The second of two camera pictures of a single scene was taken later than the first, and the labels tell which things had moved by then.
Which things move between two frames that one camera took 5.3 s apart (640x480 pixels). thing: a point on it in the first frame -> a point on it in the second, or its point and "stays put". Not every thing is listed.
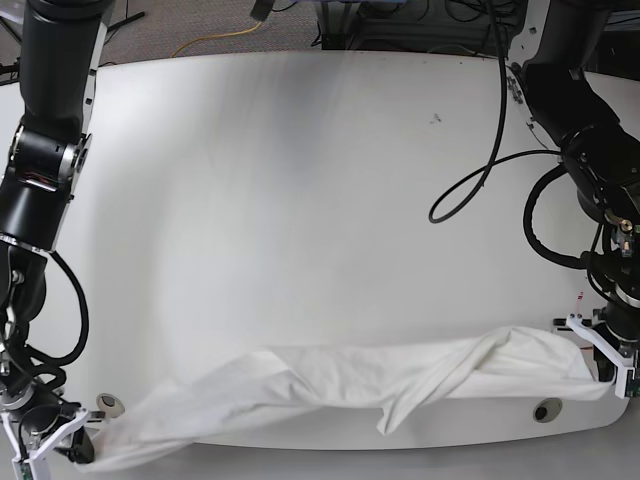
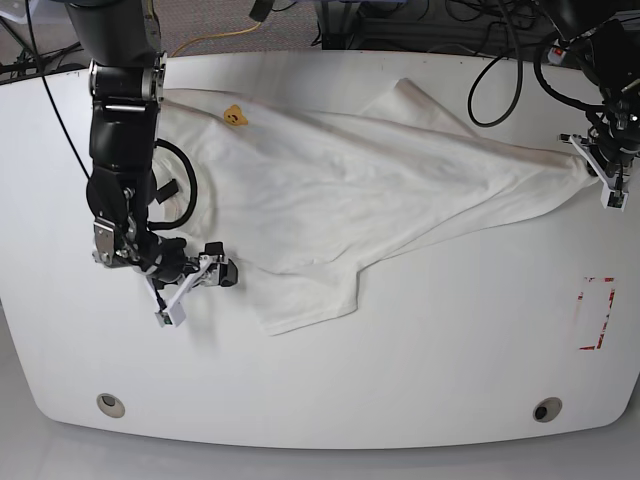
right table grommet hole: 547,409 stays put
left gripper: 615,330 -> 611,151
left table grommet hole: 110,405 stays put
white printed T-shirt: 497,364 -> 303,197
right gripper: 32,422 -> 163,260
